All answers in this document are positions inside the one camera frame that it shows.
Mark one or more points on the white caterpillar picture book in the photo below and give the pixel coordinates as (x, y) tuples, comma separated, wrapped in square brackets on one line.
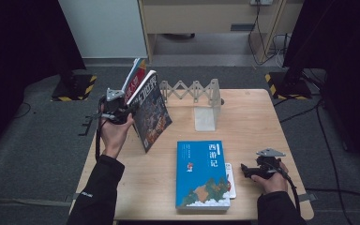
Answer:
[(231, 181)]

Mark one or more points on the person's right hand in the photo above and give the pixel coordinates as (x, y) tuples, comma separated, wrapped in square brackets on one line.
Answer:
[(275, 184)]

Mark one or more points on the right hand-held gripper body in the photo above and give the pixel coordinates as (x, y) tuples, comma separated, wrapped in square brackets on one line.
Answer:
[(267, 165)]

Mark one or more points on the dark illustrated magazine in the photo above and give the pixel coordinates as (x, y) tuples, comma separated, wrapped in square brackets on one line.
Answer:
[(151, 115)]

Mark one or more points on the thick blue book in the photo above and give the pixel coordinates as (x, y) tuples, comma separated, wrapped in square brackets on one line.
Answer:
[(201, 175)]

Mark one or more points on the black tape mark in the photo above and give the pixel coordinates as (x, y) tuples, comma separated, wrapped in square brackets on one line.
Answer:
[(86, 125)]

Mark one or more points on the black hazard-striped stand base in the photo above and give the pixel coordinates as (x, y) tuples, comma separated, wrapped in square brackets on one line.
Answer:
[(75, 89), (289, 87)]

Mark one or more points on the black curtain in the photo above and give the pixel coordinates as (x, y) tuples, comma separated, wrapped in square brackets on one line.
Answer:
[(18, 62), (350, 62)]

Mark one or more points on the white panel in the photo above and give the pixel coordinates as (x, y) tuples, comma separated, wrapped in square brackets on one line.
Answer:
[(106, 28)]

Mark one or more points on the person's left hand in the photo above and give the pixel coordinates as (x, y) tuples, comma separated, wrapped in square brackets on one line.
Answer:
[(115, 137)]

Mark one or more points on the expandable metal book rack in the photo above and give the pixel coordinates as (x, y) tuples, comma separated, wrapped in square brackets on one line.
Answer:
[(204, 100)]

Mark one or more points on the beige wooden desk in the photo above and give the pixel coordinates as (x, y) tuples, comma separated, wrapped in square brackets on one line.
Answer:
[(200, 15)]

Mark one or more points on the grey portrait magazine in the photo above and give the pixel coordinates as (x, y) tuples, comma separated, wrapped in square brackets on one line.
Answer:
[(134, 78)]

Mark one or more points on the grey tape strip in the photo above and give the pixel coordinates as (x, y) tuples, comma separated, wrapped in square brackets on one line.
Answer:
[(70, 198), (307, 197)]

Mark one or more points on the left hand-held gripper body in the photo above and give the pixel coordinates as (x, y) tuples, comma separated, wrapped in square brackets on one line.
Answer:
[(115, 108)]

